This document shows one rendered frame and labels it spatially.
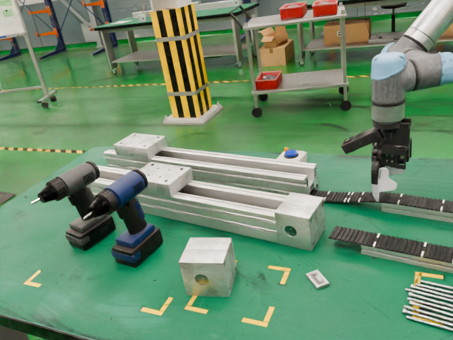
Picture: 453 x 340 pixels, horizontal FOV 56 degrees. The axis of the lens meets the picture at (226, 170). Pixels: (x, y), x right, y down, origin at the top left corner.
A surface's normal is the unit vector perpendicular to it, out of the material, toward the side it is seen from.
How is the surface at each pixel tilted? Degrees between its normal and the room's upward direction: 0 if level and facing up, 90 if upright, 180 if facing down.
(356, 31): 89
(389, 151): 90
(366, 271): 0
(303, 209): 0
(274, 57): 90
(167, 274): 0
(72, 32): 90
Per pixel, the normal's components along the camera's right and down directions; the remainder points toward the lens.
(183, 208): -0.52, 0.45
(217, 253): -0.15, -0.89
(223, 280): -0.21, 0.47
